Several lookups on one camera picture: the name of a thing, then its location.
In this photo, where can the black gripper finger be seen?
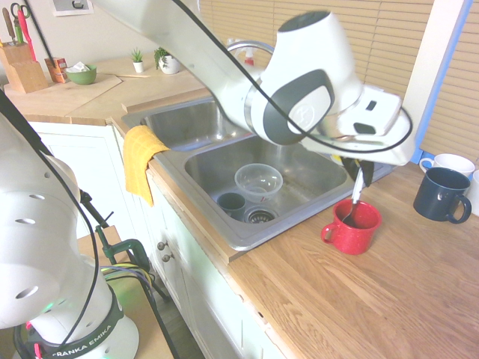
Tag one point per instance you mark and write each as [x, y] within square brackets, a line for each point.
[351, 166]
[368, 174]

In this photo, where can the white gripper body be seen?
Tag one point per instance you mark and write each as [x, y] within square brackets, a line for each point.
[381, 119]

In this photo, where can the metal spoon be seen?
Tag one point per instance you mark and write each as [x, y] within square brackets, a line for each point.
[357, 188]

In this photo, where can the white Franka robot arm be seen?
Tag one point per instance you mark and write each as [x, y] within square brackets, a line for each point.
[209, 56]

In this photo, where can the stainless steel double sink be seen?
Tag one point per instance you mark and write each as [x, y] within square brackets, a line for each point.
[299, 175]

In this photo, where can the red speckled enamel mug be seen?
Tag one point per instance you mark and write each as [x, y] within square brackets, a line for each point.
[355, 235]

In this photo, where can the navy blue mug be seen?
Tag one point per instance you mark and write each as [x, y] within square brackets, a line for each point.
[438, 198]

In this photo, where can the blue painter tape strip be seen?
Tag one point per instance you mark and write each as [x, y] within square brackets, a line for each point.
[441, 75]

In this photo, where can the white mug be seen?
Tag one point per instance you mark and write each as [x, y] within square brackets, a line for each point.
[474, 194]
[449, 161]

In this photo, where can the clear plastic bowl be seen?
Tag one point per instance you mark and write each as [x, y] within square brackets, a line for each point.
[258, 183]

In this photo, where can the metal drain strainer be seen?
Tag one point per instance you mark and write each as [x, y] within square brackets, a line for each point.
[260, 216]

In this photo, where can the dark green cup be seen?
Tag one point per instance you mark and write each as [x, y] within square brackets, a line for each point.
[232, 203]

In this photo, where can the red spray bottle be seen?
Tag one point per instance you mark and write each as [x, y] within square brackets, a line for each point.
[249, 60]

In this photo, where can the chrome gooseneck faucet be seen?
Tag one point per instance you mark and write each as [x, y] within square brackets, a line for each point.
[254, 44]

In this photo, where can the white base cabinet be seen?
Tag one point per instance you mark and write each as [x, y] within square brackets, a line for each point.
[194, 284]

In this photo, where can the round cabinet knob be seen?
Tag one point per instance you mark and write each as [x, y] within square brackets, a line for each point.
[162, 245]
[167, 257]

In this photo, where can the trailing plant in white pot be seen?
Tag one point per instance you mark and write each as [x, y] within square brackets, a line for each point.
[168, 63]

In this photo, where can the yellow dish towel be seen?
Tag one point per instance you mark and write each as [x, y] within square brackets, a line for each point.
[138, 161]

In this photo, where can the small plant in white pot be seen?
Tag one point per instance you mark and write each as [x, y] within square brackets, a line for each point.
[138, 65]

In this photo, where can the green clamp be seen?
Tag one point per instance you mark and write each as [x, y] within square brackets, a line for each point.
[125, 248]

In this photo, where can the black stand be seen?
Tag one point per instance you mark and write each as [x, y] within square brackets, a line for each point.
[157, 314]

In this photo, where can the green bowl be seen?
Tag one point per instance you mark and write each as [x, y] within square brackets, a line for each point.
[82, 78]

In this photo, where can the white crumpled paper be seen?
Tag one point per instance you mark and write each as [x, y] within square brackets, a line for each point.
[79, 67]

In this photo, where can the orange box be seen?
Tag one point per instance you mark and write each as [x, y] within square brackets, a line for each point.
[58, 71]

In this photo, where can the white paper sheet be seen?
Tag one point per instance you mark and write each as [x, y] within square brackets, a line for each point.
[73, 9]

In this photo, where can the wooden knife block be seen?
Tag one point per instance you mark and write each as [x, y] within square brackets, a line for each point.
[22, 71]

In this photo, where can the white window post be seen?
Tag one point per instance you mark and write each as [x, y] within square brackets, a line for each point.
[426, 67]

